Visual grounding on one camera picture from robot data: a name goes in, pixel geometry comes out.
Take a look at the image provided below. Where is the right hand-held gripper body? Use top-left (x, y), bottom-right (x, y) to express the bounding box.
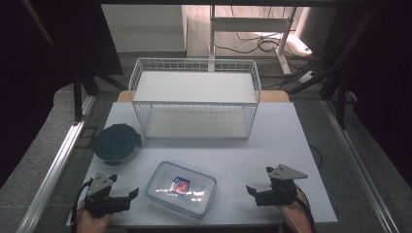
top-left (255, 164), bottom-right (309, 208)

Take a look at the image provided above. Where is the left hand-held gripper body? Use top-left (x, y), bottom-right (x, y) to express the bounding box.
top-left (84, 171), bottom-right (131, 218)

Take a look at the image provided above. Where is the round glass container blue lid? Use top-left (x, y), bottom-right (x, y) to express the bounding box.
top-left (91, 123), bottom-right (143, 167)

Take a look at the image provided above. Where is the clear rectangular plastic container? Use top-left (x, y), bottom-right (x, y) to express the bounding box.
top-left (145, 160), bottom-right (218, 219)

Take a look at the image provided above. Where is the person's right hand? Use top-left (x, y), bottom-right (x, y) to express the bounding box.
top-left (277, 190), bottom-right (314, 233)

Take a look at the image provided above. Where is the person's left hand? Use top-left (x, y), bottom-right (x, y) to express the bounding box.
top-left (76, 201), bottom-right (113, 233)

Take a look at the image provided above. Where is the red and blue packet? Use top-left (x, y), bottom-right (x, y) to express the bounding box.
top-left (169, 176), bottom-right (190, 196)

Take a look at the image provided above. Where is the wooden table board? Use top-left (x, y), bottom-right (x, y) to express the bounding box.
top-left (116, 89), bottom-right (291, 104)

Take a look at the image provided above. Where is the black metal stand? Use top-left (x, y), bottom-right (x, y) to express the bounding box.
top-left (71, 72), bottom-right (129, 126)

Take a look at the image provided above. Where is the black tripod stand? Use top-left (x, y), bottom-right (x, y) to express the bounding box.
top-left (285, 9), bottom-right (382, 130)

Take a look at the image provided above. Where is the dark curtain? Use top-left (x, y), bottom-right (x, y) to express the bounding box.
top-left (0, 0), bottom-right (124, 188)
top-left (336, 0), bottom-right (412, 188)

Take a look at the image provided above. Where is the white cabinet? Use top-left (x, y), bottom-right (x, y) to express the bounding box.
top-left (101, 4), bottom-right (188, 54)

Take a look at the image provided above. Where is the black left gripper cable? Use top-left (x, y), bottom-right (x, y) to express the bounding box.
top-left (70, 179), bottom-right (94, 233)

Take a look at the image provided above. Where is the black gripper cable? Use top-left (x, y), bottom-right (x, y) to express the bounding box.
top-left (292, 184), bottom-right (318, 233)
top-left (70, 179), bottom-right (94, 233)

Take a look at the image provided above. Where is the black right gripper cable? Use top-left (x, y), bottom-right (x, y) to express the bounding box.
top-left (292, 184), bottom-right (318, 233)

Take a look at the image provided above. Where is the aluminium rail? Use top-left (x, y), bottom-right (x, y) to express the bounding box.
top-left (321, 98), bottom-right (402, 233)
top-left (15, 94), bottom-right (97, 233)

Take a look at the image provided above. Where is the black floor cable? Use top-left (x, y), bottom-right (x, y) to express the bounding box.
top-left (308, 144), bottom-right (324, 170)

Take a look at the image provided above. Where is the tangle of black cables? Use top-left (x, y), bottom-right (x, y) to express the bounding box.
top-left (213, 5), bottom-right (314, 61)

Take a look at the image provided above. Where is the white metal table frame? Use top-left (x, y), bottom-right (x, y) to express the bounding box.
top-left (208, 4), bottom-right (297, 76)

